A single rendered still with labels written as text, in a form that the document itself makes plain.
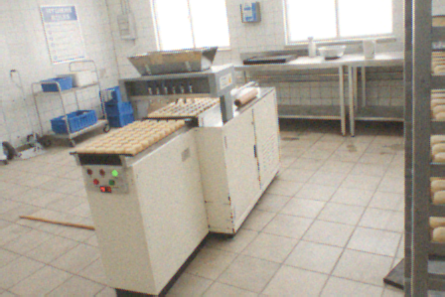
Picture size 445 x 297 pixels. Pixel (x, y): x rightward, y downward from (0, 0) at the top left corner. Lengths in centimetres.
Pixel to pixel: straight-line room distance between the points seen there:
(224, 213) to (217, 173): 29
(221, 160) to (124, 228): 76
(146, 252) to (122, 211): 26
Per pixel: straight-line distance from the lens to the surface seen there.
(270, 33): 583
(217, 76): 251
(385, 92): 547
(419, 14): 83
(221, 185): 269
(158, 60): 269
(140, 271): 237
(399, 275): 256
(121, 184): 211
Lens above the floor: 148
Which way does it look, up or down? 15 degrees down
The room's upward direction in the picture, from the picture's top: 7 degrees counter-clockwise
